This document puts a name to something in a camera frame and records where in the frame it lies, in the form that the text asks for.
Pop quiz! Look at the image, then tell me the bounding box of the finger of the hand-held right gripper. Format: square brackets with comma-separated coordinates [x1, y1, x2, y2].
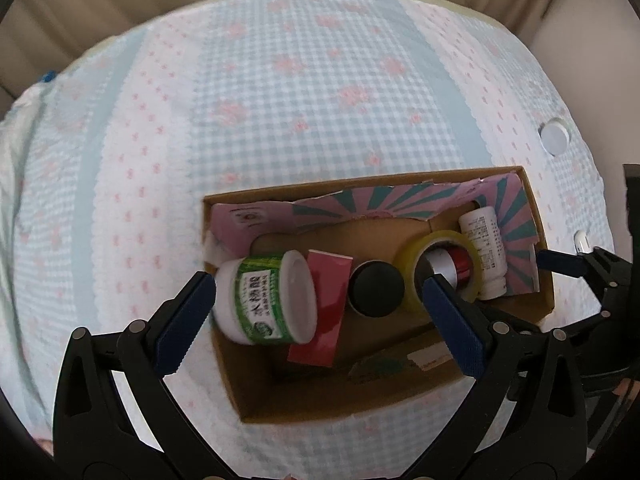
[537, 246, 618, 293]
[623, 163, 640, 261]

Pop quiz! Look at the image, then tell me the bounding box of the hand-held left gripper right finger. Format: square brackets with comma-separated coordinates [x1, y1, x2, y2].
[405, 274, 588, 476]

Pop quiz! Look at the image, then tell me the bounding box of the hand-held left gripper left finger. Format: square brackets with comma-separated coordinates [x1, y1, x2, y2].
[52, 271, 236, 476]

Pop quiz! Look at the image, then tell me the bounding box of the red and silver can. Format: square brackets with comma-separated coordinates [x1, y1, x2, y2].
[425, 247, 474, 292]

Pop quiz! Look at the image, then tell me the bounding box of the white jar with green label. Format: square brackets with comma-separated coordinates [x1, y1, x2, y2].
[212, 253, 319, 346]

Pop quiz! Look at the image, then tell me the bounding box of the yellow tape roll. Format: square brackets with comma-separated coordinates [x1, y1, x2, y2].
[392, 230, 484, 312]

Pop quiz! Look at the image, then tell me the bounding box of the white plastic bottle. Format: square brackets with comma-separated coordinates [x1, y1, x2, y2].
[458, 207, 509, 301]

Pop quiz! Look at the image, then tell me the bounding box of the black round lid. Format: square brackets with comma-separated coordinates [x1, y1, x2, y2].
[348, 262, 405, 319]

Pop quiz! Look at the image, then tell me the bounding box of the cardboard box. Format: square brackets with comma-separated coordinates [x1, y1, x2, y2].
[201, 165, 556, 424]

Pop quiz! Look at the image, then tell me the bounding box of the small red box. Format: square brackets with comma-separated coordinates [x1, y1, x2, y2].
[288, 249, 354, 367]

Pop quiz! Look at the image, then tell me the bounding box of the white round lid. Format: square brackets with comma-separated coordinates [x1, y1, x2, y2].
[540, 118, 571, 156]

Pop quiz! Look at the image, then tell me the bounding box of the checked floral bed sheet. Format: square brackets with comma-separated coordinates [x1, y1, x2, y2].
[0, 0, 617, 480]

